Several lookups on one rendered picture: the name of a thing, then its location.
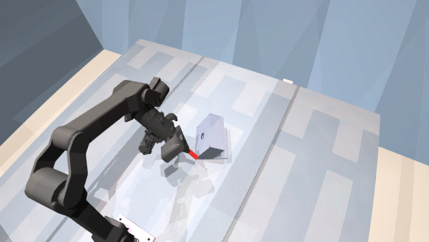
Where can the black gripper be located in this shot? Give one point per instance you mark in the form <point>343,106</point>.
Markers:
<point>163,128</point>

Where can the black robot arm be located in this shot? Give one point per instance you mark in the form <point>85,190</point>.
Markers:
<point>66,194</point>

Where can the grey sloped panel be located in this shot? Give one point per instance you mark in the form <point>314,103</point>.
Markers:
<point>211,138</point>

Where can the red peg with white band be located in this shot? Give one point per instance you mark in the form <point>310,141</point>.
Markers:
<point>193,155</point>

